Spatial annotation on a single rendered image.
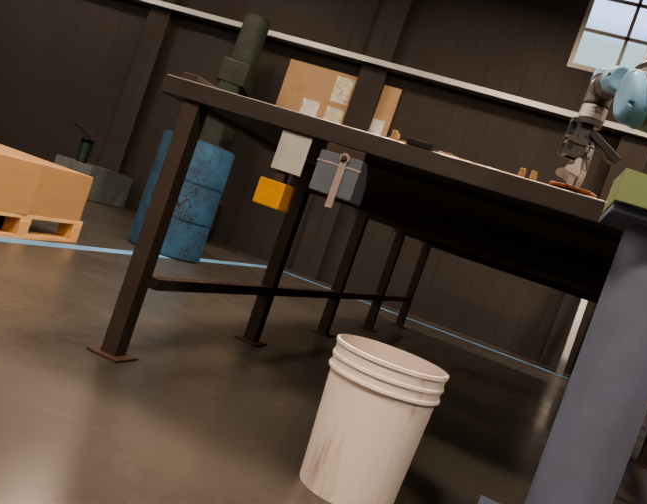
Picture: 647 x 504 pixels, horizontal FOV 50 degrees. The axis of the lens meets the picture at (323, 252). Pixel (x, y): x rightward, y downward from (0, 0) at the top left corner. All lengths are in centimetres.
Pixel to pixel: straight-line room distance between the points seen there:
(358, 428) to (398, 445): 11
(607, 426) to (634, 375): 12
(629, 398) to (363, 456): 61
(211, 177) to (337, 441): 386
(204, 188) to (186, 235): 38
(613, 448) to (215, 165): 421
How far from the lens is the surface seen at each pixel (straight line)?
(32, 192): 412
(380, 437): 172
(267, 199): 207
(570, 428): 165
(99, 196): 844
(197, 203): 537
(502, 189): 192
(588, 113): 219
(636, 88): 166
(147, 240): 229
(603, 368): 163
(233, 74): 766
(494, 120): 784
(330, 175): 201
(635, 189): 156
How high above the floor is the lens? 63
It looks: 2 degrees down
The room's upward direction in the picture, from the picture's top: 19 degrees clockwise
